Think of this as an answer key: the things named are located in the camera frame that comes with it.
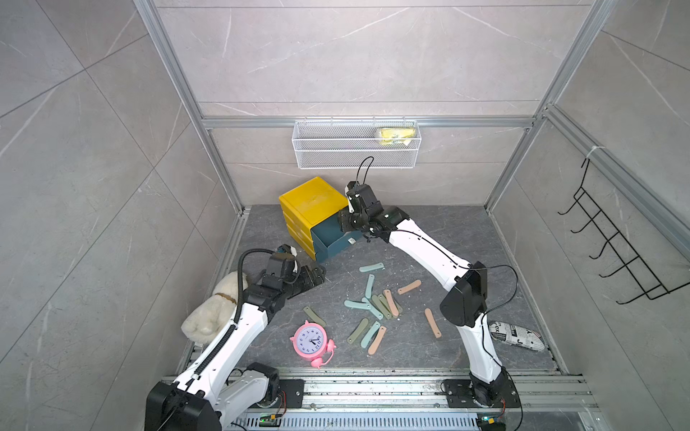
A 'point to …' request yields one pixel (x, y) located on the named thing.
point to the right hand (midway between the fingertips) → (344, 217)
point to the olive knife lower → (358, 330)
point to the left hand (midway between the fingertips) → (316, 270)
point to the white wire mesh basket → (351, 145)
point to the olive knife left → (313, 316)
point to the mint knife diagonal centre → (377, 313)
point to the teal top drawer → (329, 238)
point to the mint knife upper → (370, 268)
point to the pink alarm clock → (311, 341)
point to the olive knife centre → (382, 307)
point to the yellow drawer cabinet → (306, 206)
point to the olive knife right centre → (382, 298)
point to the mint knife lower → (369, 335)
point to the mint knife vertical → (369, 286)
